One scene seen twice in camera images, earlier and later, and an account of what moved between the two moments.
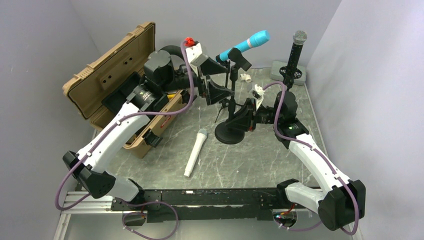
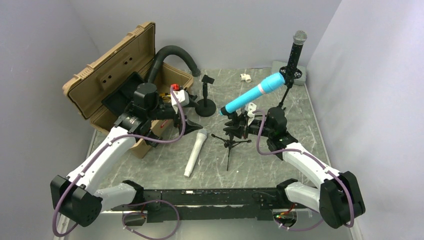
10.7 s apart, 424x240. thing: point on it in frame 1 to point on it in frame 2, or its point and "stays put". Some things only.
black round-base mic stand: (228, 132) to (206, 107)
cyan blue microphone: (258, 39) to (269, 83)
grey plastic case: (275, 73) stays put
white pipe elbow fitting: (244, 77) stays put
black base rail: (246, 205) stays put
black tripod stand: (226, 103) to (229, 143)
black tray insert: (115, 101) stays put
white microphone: (201, 137) stays put
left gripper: (213, 93) to (190, 126)
